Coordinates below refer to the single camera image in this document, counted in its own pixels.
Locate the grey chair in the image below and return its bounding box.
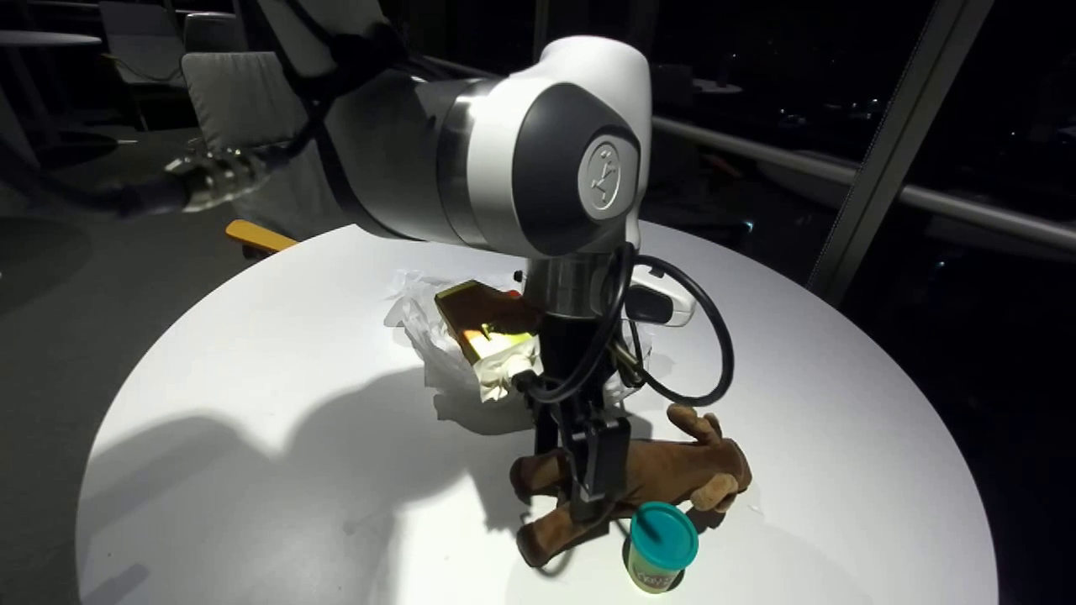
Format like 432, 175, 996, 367
177, 46, 312, 153

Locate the white plastic bag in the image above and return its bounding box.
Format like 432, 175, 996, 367
382, 269, 688, 435

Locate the vertical metal window post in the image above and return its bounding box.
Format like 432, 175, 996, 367
804, 0, 999, 303

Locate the teal lid dough tub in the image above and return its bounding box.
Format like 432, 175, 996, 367
623, 497, 704, 594

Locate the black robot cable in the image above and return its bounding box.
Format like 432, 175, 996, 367
523, 251, 739, 410

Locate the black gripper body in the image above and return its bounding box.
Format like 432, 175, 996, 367
520, 316, 632, 455

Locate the horizontal metal window rail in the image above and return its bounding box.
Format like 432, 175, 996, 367
650, 113, 1076, 256

